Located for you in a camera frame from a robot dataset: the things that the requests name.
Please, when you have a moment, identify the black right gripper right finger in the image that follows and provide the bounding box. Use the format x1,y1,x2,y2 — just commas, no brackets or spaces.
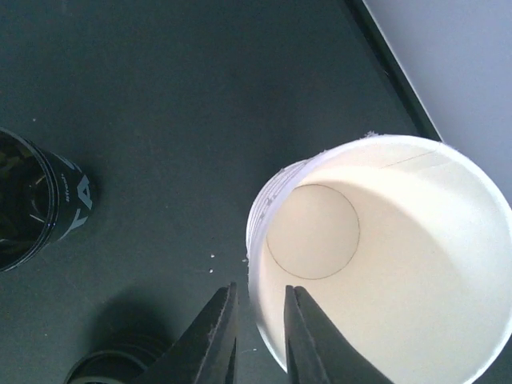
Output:
284,286,390,384

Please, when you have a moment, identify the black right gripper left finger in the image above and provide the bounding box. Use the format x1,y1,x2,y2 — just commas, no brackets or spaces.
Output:
134,282,238,384

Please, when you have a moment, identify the stack of white paper cups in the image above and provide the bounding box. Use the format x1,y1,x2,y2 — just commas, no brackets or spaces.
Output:
246,135,511,383

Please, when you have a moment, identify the black coffee cup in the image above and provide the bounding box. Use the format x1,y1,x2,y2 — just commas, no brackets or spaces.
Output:
1,128,98,272

